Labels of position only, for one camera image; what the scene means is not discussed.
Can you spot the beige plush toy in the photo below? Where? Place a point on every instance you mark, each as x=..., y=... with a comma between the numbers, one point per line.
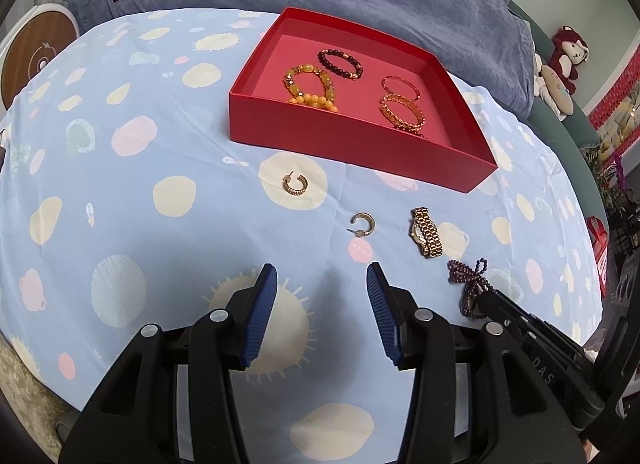
x=551, y=90

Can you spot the thin red bangle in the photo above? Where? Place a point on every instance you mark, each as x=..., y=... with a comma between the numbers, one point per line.
x=397, y=85

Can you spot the gold hoop earring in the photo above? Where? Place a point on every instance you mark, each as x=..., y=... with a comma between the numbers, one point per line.
x=362, y=224
x=296, y=190

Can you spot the round wooden charger table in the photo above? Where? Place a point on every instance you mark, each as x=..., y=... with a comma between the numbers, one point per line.
x=33, y=42

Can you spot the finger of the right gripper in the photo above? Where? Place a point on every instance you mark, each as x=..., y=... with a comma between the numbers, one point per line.
x=498, y=307

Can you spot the red monkey plush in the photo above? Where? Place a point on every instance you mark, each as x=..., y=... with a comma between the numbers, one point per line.
x=570, y=51

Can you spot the gold wrist watch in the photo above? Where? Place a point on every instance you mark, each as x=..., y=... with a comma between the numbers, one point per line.
x=424, y=233

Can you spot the dark red garnet bead strand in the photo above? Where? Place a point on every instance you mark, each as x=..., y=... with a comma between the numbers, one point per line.
x=475, y=285

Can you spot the blue patterned tablecloth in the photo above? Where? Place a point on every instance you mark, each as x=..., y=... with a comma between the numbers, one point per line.
x=124, y=201

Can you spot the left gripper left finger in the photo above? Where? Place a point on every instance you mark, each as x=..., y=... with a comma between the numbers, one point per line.
x=231, y=336

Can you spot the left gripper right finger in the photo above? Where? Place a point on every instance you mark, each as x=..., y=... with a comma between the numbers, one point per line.
x=412, y=336

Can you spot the red paper bag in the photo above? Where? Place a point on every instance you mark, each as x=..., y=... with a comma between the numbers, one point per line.
x=599, y=241

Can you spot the red cardboard tray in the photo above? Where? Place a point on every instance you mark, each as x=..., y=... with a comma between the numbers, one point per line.
x=452, y=151

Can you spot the gold braided bangle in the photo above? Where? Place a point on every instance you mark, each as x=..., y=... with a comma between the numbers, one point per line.
x=403, y=113

